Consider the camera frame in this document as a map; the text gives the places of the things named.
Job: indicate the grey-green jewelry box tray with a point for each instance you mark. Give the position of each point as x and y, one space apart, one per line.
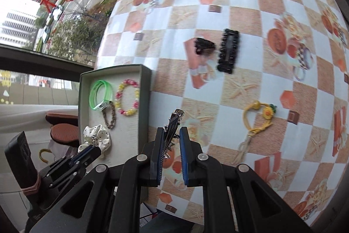
126 116

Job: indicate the patterned checkered tablecloth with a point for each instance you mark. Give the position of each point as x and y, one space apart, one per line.
288 94

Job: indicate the dark metal alligator clip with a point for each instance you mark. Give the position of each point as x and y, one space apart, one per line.
170 131

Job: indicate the small black claw clip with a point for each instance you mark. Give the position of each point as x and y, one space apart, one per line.
204 46

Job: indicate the green translucent bangle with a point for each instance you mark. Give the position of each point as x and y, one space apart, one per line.
100 95

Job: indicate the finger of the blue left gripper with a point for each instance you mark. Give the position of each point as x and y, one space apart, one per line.
86 157

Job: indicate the brown-soled slipper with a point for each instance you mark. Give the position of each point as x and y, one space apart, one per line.
65 134
55 118

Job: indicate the yellow umbrella handle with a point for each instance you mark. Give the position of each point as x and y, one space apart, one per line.
46 156

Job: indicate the cream polka dot scrunchie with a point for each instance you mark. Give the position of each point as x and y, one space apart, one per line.
104 135

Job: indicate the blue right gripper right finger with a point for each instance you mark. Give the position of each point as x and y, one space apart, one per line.
189 151

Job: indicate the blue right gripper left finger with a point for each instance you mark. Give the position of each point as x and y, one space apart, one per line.
156 159

